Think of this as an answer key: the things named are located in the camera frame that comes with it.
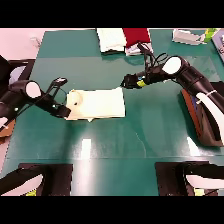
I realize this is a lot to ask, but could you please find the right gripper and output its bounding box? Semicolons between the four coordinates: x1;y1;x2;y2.
120;73;148;90

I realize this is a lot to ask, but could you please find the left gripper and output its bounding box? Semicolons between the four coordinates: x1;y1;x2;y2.
49;102;73;120

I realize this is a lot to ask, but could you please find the cream T-shirt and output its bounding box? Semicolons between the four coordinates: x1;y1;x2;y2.
64;86;127;122

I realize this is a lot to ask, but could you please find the pale grey garment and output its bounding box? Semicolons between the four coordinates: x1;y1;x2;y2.
125;42;155;57

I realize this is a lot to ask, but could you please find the red garment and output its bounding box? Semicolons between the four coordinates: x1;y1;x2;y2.
122;28;152;50

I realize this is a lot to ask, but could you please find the white garment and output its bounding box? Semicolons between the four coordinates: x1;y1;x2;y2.
96;28;128;54

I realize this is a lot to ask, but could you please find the white box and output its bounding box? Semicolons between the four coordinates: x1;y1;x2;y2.
172;28;206;46

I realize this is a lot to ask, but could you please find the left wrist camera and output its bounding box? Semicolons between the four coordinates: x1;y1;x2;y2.
45;76;69;100

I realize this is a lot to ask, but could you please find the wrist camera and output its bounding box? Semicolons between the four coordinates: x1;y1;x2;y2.
45;76;69;100
136;42;155;68

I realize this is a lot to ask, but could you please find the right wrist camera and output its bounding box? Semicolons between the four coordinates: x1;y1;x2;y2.
136;42;155;68

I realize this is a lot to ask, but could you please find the black cable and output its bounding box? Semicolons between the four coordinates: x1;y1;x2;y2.
147;51;169;68

